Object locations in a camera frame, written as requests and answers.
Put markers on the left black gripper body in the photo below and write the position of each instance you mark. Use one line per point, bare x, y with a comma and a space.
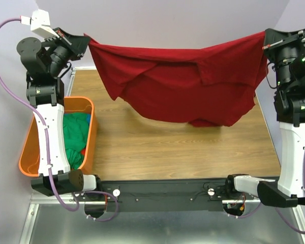
62, 50

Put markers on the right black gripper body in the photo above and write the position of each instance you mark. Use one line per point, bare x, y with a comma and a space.
284, 51

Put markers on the red t shirt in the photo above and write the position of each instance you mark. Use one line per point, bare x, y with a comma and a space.
207, 87

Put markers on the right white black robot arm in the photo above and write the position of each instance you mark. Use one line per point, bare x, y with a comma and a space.
289, 189

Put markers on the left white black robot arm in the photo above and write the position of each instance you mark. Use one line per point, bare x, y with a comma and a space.
44, 61

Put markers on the blue garment in basket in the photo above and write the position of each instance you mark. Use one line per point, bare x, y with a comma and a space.
88, 118

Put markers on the green t shirt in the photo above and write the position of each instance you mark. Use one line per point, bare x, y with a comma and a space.
75, 131

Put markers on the orange plastic basket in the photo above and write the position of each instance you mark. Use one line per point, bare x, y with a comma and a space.
30, 157

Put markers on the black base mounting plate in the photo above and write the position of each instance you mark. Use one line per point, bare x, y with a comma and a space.
165, 195

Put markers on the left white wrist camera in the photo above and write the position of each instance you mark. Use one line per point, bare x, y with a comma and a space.
39, 23

